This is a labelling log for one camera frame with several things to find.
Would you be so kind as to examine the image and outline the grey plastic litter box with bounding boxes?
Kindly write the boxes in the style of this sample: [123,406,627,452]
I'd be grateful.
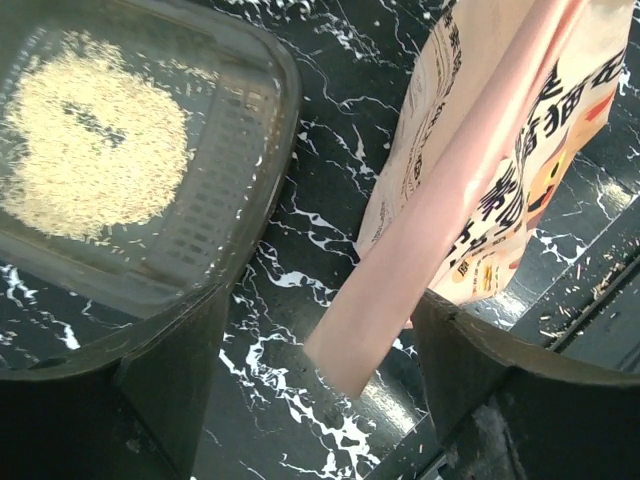
[1,1,301,318]

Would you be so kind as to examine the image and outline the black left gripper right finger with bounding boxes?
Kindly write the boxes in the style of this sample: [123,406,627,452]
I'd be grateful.
[412,291,639,479]

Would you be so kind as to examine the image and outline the beige cat litter pellets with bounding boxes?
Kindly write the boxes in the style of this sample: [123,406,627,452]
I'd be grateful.
[1,31,192,240]

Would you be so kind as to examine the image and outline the pink cat litter bag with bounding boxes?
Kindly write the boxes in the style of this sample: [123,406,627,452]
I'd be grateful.
[304,1,634,397]

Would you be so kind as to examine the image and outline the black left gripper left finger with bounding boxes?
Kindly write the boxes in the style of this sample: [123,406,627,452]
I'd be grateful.
[1,286,229,479]

